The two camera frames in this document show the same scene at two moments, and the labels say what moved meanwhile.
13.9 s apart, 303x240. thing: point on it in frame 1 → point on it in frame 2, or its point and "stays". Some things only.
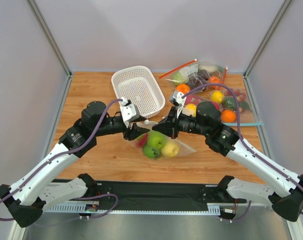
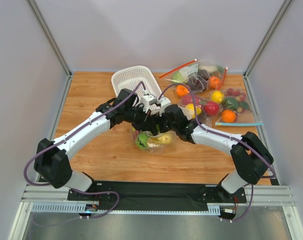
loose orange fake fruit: (183, 88) stays
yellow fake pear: (170, 150) → (165, 138)
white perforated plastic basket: (137, 84) stays
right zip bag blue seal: (226, 98) stays
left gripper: (127, 130) → (143, 122)
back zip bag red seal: (195, 74) stays
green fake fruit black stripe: (151, 153) → (142, 139)
